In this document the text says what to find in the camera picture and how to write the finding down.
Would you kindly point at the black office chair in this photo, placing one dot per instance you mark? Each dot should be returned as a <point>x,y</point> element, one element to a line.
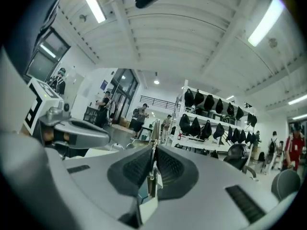
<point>237,152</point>

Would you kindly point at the grey chair back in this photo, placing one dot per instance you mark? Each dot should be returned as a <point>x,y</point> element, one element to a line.
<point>285,184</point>

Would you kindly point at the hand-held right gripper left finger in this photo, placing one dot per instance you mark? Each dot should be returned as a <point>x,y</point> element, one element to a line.
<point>100,183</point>

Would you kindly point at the black framed glass door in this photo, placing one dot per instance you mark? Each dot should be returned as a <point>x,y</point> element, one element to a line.
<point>124,92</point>

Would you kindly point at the person's torso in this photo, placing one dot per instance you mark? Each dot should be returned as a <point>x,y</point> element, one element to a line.
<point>26,27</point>

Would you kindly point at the ceiling tube light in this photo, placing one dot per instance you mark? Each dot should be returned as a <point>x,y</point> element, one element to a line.
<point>297,101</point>
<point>297,117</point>
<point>95,8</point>
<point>265,20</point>
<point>230,97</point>

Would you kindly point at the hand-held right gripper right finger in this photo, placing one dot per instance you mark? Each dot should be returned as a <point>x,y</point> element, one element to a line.
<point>206,193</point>

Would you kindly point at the black railing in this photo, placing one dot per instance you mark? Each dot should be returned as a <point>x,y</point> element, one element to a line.
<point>158,102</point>

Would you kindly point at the row of black bags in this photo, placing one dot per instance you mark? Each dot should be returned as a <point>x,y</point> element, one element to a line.
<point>195,126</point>

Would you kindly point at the blue wall poster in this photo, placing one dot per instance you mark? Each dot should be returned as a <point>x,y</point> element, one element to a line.
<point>103,84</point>

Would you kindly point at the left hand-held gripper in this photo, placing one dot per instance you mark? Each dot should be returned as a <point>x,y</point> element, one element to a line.
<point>40,99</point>

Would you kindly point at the white shelf rack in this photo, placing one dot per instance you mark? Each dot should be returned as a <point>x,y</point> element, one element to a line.
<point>180,118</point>

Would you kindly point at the cardboard box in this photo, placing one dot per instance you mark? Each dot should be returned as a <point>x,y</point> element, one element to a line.
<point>124,122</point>

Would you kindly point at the black framed window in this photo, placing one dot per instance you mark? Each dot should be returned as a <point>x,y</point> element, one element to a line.
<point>40,67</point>

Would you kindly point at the person's left hand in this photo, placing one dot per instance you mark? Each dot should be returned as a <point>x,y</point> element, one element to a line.
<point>49,134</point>

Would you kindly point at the round ceiling light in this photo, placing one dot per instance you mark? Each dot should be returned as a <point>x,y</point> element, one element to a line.
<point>156,82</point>

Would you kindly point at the person's left forearm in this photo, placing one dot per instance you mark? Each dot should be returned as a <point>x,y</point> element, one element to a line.
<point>12,92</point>

